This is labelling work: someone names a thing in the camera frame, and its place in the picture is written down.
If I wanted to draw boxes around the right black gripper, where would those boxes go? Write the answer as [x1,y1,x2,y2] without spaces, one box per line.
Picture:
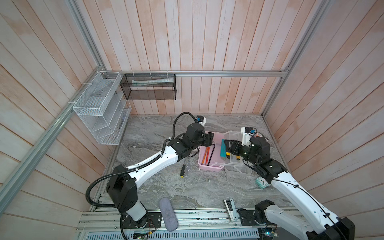
[223,138,258,167]

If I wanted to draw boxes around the red handled screwdriver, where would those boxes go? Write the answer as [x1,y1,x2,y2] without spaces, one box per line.
[205,147,211,166]

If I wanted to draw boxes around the teal handled tool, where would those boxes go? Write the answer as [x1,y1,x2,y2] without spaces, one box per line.
[220,139,226,160]

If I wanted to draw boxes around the orange handled screwdriver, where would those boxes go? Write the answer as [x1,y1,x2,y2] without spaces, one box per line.
[202,147,209,165]

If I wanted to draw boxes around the pink plastic tool box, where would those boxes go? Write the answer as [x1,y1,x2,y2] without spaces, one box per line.
[197,130,256,175]

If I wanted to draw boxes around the black yellow stubby screwdriver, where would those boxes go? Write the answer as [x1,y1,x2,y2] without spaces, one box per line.
[226,152,241,163]

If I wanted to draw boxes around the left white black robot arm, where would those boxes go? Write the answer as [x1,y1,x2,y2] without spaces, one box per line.
[86,112,214,223]

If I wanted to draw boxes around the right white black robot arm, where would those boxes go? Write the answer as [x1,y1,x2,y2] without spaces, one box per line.
[224,137,356,240]

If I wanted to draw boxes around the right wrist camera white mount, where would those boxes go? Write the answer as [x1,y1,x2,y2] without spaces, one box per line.
[241,127,258,146]

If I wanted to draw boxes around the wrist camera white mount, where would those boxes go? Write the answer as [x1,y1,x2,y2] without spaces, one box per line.
[197,115,207,127]
[241,127,258,146]

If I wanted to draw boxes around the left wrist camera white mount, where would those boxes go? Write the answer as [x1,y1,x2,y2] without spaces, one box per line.
[197,115,207,127]

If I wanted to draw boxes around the metal bracket on rail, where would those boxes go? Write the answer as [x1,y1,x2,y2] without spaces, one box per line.
[224,198,239,222]

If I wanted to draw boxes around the aluminium front rail frame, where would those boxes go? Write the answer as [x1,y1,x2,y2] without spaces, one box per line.
[74,206,326,240]

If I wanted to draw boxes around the black mesh wall basket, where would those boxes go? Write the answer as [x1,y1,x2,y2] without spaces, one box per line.
[120,73,177,101]

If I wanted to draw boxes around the white wire mesh shelf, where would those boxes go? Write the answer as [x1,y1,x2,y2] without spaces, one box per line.
[73,72,132,145]

